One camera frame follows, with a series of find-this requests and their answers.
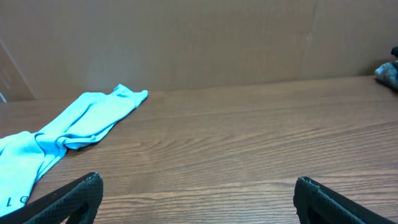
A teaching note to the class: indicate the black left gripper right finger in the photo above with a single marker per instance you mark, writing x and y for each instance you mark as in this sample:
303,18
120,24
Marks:
317,204

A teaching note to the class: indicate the light blue t-shirt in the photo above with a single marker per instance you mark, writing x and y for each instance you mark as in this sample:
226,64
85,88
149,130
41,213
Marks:
26,157

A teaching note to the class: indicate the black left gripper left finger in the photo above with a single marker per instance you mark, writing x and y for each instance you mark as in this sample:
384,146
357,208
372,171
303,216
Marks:
76,202

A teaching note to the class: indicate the pile of black clothes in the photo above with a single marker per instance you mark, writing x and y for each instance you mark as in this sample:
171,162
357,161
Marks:
387,75

